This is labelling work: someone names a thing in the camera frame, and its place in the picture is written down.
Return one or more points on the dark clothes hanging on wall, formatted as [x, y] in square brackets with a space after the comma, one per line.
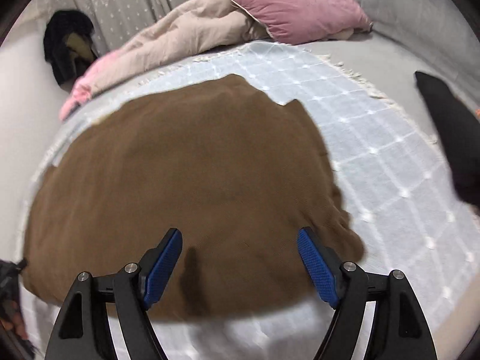
[68, 46]

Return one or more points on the pink beige duvet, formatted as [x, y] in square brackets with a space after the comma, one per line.
[190, 29]

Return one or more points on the person left hand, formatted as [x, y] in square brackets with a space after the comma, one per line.
[12, 319]

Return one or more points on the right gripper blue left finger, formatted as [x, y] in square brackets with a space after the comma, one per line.
[157, 265]

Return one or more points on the light blue checked blanket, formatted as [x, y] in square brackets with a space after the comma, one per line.
[395, 182]

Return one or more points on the black folded garment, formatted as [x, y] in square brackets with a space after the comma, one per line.
[458, 131]

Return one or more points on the grey quilted headboard cushion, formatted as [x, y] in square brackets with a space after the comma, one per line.
[436, 31]

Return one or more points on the pink velvet pillow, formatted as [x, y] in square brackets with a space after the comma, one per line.
[303, 21]

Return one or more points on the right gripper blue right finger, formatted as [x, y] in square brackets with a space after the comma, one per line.
[322, 265]

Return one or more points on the brown coat with fur collar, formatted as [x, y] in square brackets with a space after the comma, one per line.
[238, 174]

